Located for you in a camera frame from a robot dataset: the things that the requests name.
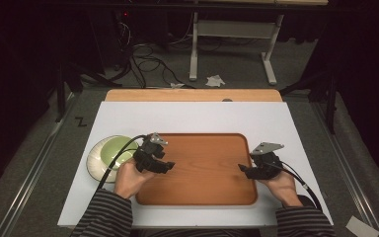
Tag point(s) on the white table cover board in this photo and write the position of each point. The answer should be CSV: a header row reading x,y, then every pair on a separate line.
x,y
194,117

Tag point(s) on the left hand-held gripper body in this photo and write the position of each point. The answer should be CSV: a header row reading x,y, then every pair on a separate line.
x,y
147,152

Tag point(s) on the green bowl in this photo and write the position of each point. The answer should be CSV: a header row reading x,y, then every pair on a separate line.
x,y
113,151

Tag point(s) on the brown wooden tray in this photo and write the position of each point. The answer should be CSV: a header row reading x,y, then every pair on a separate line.
x,y
204,171

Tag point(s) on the person's right hand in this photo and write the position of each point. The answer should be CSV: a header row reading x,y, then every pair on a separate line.
x,y
284,189

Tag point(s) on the crumpled white paper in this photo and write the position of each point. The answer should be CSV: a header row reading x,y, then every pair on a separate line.
x,y
215,81

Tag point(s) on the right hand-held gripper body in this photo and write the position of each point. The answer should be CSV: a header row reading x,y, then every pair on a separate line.
x,y
265,161

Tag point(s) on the person's lap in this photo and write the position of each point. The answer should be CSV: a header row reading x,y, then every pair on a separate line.
x,y
207,233

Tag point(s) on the small white paper scrap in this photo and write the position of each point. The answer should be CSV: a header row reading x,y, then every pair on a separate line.
x,y
177,85

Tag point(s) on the person's left hand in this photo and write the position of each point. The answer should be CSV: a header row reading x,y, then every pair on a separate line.
x,y
130,179

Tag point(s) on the white ribbed plate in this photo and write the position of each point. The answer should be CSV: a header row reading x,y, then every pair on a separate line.
x,y
93,163

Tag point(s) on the black metal stand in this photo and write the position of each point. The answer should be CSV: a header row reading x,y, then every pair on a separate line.
x,y
331,98
62,89

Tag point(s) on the white metal desk frame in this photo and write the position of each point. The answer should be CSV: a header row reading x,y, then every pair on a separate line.
x,y
233,29

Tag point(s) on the flat white paper sheet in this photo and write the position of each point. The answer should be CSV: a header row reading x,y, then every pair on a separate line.
x,y
362,227

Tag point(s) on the metal floor rail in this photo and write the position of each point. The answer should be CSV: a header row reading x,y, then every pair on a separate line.
x,y
348,164
33,177

